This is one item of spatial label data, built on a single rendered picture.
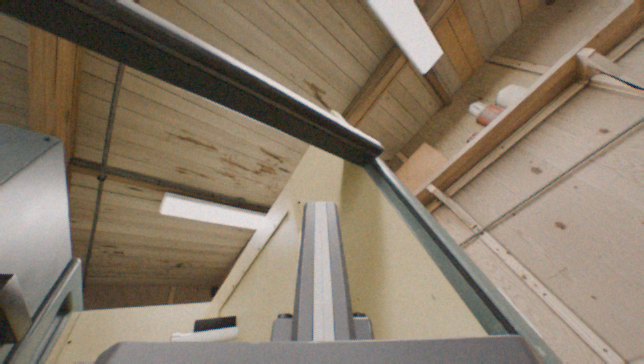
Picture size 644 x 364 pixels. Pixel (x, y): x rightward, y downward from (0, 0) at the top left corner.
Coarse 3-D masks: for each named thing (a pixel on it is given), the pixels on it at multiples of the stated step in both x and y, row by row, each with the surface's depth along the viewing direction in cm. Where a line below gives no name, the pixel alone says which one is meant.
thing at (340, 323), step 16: (336, 208) 10; (336, 224) 9; (336, 240) 8; (336, 256) 7; (336, 272) 7; (336, 288) 6; (336, 304) 6; (336, 320) 6; (352, 320) 6; (368, 320) 6; (336, 336) 5; (352, 336) 5; (368, 336) 6
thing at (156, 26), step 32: (64, 0) 20; (96, 0) 22; (128, 0) 22; (128, 32) 22; (160, 32) 26; (192, 64) 26; (224, 64) 27; (256, 96) 31; (288, 96) 32; (320, 128) 38; (352, 128) 43
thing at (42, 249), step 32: (0, 128) 50; (0, 160) 45; (32, 160) 49; (0, 192) 42; (32, 192) 51; (64, 192) 66; (0, 224) 45; (32, 224) 55; (64, 224) 72; (0, 256) 47; (32, 256) 59; (64, 256) 78; (0, 288) 47; (32, 288) 64; (0, 320) 51; (0, 352) 57
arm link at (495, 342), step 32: (128, 352) 4; (160, 352) 4; (192, 352) 4; (224, 352) 4; (256, 352) 4; (288, 352) 4; (320, 352) 4; (352, 352) 4; (384, 352) 4; (416, 352) 4; (448, 352) 4; (480, 352) 4; (512, 352) 4
